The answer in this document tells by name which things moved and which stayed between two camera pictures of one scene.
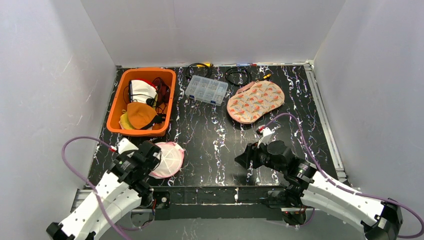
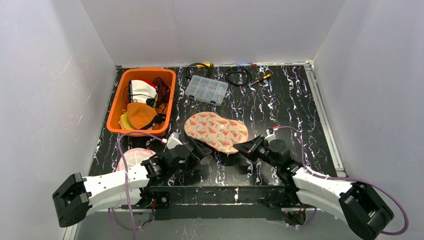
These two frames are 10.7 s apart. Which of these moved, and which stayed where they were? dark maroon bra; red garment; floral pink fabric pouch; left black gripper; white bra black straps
Moved: left black gripper; floral pink fabric pouch
Stayed: white bra black straps; red garment; dark maroon bra
